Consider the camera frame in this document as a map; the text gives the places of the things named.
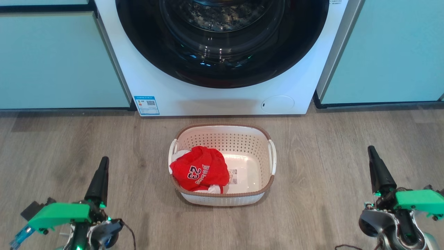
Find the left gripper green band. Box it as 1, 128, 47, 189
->
28, 156, 110, 234

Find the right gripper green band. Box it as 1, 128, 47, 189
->
367, 145, 444, 220

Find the red basketball jersey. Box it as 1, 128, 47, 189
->
170, 146, 230, 192

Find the washing machine door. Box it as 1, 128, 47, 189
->
116, 0, 329, 89

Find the white front-load washing machine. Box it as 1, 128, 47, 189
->
94, 0, 365, 117

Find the teal cabinet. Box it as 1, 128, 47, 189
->
314, 0, 444, 108

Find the blue energy label sticker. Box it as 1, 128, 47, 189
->
134, 96, 160, 116

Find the round white filter cover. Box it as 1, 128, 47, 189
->
261, 95, 295, 114

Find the white perforated laundry basket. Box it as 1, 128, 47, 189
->
168, 124, 277, 207

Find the pale green cabinet dark plinth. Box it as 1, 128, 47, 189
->
0, 0, 132, 111

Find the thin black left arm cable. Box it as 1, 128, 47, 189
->
121, 220, 136, 250

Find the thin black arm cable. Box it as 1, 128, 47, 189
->
335, 244, 382, 250
121, 220, 136, 250

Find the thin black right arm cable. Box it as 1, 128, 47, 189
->
335, 244, 382, 250

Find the blue cable connector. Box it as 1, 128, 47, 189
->
10, 225, 35, 250

